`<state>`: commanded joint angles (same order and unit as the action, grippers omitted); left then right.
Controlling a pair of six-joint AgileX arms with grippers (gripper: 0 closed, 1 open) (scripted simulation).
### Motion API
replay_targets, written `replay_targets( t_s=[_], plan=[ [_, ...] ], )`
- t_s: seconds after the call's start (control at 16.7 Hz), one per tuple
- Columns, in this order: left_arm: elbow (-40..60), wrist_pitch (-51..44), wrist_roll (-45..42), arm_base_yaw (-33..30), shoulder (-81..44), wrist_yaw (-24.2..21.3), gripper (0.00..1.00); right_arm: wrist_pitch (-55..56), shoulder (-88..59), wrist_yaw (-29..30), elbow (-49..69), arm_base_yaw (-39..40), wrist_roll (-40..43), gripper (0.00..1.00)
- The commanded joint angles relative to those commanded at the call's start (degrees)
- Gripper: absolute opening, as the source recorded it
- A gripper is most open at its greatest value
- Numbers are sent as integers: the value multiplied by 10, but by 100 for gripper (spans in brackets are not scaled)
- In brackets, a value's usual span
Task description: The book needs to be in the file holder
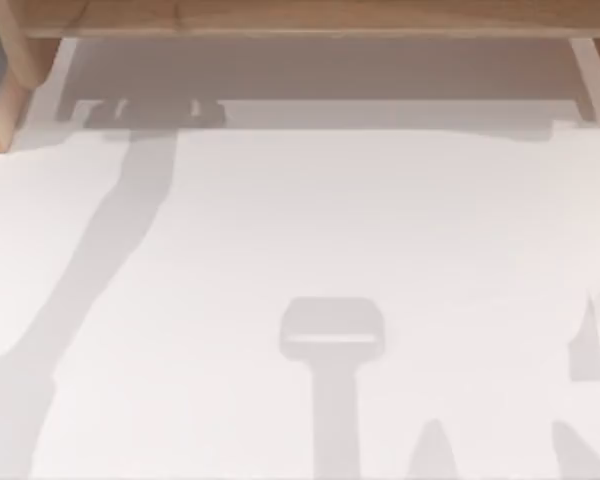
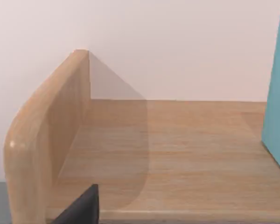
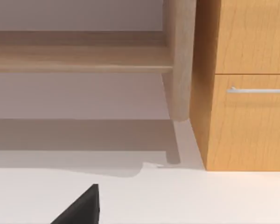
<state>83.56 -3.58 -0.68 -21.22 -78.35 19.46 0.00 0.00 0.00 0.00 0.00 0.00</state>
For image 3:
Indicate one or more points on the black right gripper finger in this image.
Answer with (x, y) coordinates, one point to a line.
(86, 207)

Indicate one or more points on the orange wooden cupboard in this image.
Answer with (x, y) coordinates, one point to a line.
(201, 93)

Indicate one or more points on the orange wooden drawer front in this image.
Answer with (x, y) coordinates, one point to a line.
(249, 130)

